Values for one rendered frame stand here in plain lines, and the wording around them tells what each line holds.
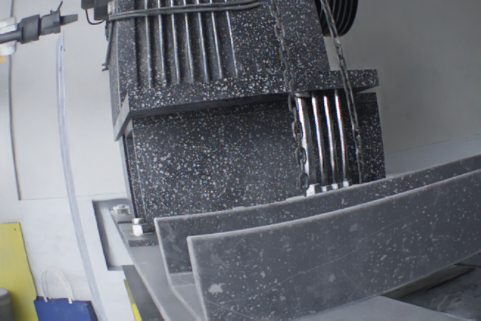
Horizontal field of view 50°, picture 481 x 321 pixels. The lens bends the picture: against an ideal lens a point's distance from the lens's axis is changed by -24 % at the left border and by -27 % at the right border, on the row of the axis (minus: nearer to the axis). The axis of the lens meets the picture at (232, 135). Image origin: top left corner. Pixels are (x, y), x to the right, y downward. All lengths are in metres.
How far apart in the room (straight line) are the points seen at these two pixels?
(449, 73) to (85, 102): 1.74
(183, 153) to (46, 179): 1.35
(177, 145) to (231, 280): 0.76
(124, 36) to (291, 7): 0.35
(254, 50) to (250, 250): 0.94
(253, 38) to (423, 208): 0.92
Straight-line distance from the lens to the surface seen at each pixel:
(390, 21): 2.82
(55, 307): 2.24
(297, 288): 0.38
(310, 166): 1.06
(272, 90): 1.03
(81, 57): 2.44
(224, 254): 0.37
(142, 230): 1.05
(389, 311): 0.36
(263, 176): 1.15
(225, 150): 1.13
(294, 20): 1.33
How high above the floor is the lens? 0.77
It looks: 3 degrees up
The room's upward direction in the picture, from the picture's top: 8 degrees counter-clockwise
